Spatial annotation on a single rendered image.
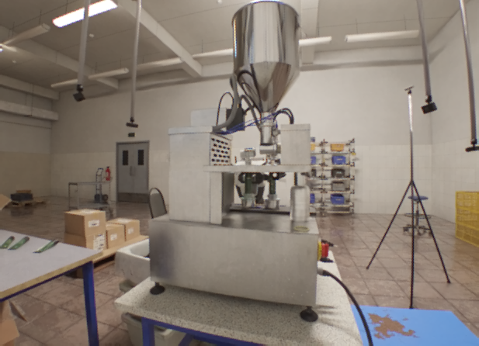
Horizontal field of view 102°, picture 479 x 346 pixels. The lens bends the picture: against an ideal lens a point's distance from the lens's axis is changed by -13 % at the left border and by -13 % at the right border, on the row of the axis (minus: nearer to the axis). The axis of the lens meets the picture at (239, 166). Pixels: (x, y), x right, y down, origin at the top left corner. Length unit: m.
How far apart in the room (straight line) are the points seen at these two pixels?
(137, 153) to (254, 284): 7.97
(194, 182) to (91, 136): 9.45
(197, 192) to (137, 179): 7.76
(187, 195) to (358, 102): 6.31
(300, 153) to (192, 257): 0.49
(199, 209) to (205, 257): 0.16
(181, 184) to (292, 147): 0.41
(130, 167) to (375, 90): 8.09
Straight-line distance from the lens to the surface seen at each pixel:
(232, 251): 0.75
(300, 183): 0.83
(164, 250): 0.86
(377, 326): 1.12
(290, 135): 0.65
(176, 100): 7.84
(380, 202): 6.79
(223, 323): 0.78
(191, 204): 0.81
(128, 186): 8.80
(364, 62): 7.25
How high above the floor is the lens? 1.21
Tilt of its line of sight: level
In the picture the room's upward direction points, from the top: straight up
